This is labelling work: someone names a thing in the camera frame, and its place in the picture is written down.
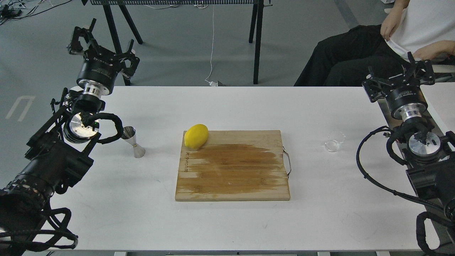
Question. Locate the wooden cutting board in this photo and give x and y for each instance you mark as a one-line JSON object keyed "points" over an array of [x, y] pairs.
{"points": [[234, 165]]}

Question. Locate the small clear glass cup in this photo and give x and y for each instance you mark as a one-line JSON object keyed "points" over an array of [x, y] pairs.
{"points": [[335, 139]]}

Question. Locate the yellow lemon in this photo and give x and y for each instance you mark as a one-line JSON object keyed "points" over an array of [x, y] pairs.
{"points": [[196, 136]]}

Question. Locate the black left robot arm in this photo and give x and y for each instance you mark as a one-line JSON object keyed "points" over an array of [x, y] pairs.
{"points": [[59, 151]]}

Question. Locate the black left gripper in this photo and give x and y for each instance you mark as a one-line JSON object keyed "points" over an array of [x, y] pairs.
{"points": [[97, 69]]}

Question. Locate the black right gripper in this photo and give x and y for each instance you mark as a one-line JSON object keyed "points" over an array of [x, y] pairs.
{"points": [[403, 96]]}

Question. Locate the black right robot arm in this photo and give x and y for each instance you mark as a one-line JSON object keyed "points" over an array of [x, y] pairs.
{"points": [[428, 156]]}

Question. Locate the seated person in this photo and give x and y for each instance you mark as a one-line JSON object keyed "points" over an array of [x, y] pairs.
{"points": [[424, 28]]}

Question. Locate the steel double jigger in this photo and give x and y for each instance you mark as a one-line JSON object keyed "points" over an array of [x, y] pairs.
{"points": [[130, 136]]}

